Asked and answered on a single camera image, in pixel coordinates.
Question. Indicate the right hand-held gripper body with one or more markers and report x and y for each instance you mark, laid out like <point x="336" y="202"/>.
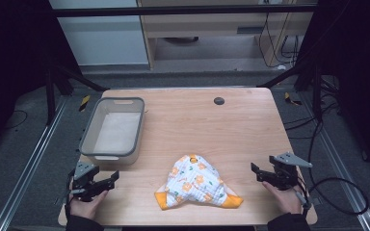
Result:
<point x="285" y="171"/>

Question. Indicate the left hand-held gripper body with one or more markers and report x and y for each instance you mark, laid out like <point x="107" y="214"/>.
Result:
<point x="83" y="179"/>

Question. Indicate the person's left hand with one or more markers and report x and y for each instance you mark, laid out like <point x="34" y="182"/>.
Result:
<point x="85" y="207"/>

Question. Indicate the person's right hand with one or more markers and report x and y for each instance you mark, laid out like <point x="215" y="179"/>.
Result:
<point x="285" y="198"/>

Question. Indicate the white basket with grey rim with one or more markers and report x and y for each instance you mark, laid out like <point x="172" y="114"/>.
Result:
<point x="113" y="130"/>

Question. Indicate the white orange floral baby cloth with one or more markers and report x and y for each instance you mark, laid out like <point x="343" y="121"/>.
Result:
<point x="195" y="183"/>

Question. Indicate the yellow black striped tape piece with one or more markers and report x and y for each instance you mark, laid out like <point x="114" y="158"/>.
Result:
<point x="291" y="99"/>
<point x="84" y="102"/>

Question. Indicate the dark round table grommet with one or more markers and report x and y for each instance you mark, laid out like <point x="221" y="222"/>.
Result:
<point x="219" y="101"/>

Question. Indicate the black metal stand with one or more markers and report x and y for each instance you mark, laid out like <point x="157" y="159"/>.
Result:
<point x="308" y="83"/>
<point x="58" y="86"/>

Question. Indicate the white cabinet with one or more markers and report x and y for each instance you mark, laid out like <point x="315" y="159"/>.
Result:
<point x="102" y="35"/>

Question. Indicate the light wooden desk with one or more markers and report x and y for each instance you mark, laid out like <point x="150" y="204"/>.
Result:
<point x="205" y="29"/>

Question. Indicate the aluminium floor rail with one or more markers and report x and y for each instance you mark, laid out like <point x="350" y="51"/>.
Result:
<point x="29" y="166"/>
<point x="343" y="166"/>

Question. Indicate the black horizontal frame bar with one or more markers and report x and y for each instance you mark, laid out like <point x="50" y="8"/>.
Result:
<point x="179" y="11"/>

